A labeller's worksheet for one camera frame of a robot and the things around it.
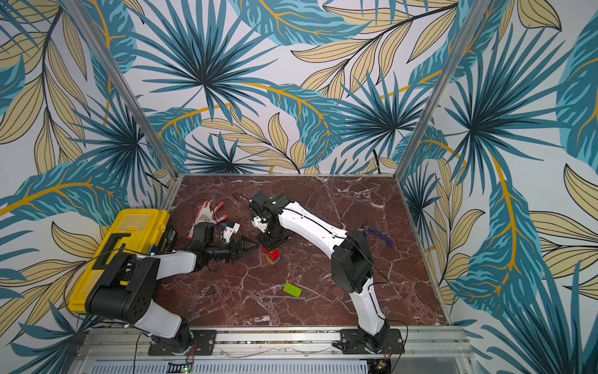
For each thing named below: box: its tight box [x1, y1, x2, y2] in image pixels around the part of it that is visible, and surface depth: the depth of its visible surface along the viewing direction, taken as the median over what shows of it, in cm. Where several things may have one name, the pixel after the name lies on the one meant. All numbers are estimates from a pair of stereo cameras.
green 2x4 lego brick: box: [282, 282, 303, 299], surface depth 85 cm
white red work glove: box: [186, 200, 228, 239], surface depth 105 cm
